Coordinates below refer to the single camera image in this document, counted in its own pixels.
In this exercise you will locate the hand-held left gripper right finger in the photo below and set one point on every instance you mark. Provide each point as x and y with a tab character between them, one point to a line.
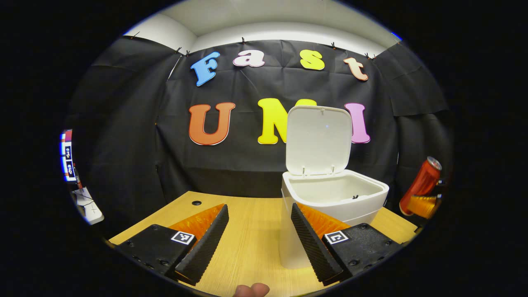
311	247

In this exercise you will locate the computer monitor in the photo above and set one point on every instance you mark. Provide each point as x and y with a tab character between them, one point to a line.
68	154

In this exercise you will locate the white side desk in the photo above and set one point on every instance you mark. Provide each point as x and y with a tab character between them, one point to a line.
90	206

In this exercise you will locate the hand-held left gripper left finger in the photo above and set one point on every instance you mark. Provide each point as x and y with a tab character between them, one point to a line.
206	247

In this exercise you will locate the red pop can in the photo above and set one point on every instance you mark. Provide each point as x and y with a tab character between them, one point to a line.
423	179

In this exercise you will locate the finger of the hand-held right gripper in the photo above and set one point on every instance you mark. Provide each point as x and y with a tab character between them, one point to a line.
423	205

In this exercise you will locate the black backdrop cloth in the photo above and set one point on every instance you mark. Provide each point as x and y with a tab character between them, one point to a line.
123	123

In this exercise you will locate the wooden desktop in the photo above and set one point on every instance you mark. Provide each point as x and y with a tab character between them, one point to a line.
251	239

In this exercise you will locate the white desktop garbage bin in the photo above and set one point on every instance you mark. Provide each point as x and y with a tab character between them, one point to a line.
317	136

